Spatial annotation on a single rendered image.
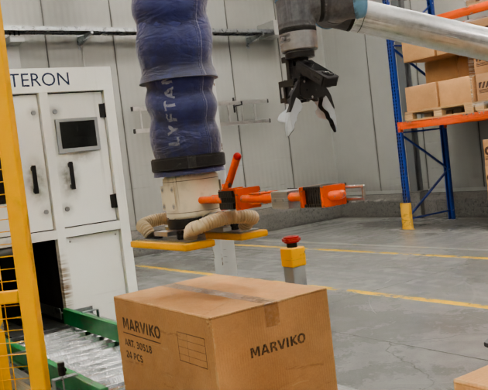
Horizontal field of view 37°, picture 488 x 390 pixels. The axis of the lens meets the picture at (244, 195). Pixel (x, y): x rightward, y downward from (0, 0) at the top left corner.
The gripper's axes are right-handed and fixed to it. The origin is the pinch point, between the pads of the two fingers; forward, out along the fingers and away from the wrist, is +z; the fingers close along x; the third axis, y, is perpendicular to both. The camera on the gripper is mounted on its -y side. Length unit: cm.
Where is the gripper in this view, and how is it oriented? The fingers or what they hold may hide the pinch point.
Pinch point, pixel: (314, 135)
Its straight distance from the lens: 174.5
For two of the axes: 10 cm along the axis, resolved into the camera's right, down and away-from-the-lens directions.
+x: -8.2, 1.2, -5.6
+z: 1.1, 9.9, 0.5
